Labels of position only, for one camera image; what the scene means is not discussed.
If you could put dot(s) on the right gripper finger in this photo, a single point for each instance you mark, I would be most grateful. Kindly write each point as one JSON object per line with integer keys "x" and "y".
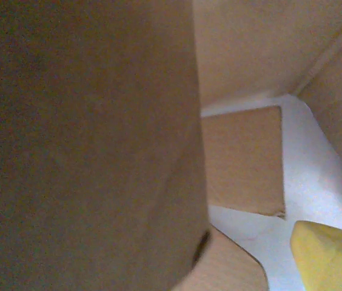
{"x": 331, "y": 260}

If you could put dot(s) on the brown cardboard box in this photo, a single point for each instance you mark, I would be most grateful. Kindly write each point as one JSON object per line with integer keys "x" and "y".
{"x": 98, "y": 121}

